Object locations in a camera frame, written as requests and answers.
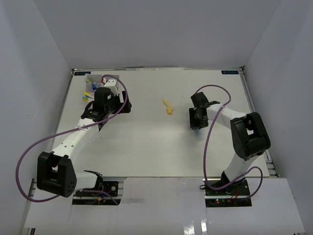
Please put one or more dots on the white right organizer box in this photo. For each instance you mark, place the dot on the white right organizer box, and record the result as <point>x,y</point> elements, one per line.
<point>109,76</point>

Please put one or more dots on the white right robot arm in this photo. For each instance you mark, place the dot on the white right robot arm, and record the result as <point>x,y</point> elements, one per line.
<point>249,137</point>

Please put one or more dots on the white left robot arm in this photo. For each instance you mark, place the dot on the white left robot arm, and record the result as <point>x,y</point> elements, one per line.
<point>55,169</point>

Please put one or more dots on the white left organizer box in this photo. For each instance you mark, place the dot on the white left organizer box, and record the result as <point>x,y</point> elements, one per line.
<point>97,81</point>

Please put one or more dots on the white marker yellow cap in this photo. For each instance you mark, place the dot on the white marker yellow cap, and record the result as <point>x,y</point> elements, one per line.
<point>88,95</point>

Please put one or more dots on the yellow highlighter body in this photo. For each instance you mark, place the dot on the yellow highlighter body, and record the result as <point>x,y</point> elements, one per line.
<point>168,104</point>

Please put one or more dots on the white organizer box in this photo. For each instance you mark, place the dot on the white organizer box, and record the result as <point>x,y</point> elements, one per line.
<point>109,76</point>
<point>97,81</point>

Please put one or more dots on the black table logo label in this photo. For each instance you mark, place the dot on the black table logo label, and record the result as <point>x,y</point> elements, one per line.
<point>229,72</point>
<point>81,73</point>

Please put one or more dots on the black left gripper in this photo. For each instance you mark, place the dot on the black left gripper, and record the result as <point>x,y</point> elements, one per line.
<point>126,108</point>

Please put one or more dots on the thin yellow highlighter pen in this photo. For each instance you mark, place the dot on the thin yellow highlighter pen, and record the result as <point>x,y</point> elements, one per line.
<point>88,79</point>

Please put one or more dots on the white front cover panel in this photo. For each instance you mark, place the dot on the white front cover panel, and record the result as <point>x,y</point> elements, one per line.
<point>172,206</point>

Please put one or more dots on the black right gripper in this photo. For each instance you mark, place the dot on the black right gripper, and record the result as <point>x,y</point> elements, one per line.
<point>193,123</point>

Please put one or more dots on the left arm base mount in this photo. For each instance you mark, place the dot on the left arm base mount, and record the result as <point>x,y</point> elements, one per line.
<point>94,189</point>

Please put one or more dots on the black left table logo label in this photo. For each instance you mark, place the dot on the black left table logo label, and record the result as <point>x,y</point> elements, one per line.
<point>81,73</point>

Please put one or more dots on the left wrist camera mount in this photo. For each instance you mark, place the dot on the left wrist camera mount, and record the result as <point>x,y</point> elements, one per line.
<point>112,84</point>

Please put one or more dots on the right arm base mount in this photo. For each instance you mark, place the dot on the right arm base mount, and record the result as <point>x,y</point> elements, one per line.
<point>234,195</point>

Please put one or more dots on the yellow highlighter cap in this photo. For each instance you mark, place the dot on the yellow highlighter cap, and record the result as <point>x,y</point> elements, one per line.
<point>169,111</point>

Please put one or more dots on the aluminium table edge rail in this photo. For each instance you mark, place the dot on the aluminium table edge rail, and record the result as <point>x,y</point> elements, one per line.
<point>256,120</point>

